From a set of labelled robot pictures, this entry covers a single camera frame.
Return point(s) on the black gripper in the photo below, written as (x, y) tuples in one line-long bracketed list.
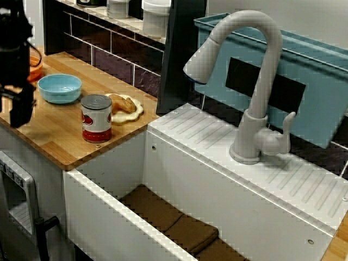
[(13, 68)]

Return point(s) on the light blue bowl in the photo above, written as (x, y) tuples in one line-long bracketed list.
[(59, 89)]

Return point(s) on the tomato print tin can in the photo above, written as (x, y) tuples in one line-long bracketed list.
[(96, 119)]

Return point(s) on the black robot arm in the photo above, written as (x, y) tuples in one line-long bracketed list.
[(13, 24)]

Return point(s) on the grey toy appliance panel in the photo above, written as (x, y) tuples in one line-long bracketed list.
[(24, 195)]

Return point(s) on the brown toy croissant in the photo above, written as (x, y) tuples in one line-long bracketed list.
[(123, 104)]

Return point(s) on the cream scalloped plate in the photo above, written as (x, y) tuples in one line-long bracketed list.
[(127, 118)]

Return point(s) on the dark jar with green label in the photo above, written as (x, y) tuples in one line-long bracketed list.
[(91, 2)]

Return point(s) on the white jar with label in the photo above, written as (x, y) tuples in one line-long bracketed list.
[(117, 8)]

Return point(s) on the plain white jar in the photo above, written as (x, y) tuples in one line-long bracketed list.
[(155, 19)]

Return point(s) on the dark upright pillar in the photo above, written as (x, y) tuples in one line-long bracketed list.
[(179, 68)]

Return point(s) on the brown folded cloth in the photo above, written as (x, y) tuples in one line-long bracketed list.
[(168, 217)]

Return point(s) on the white sink basin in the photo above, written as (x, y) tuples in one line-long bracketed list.
[(217, 190)]

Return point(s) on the grey toy faucet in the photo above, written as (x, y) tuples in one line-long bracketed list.
[(261, 95)]

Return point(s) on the teal plastic dish rack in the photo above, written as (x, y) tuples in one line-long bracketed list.
[(312, 79)]

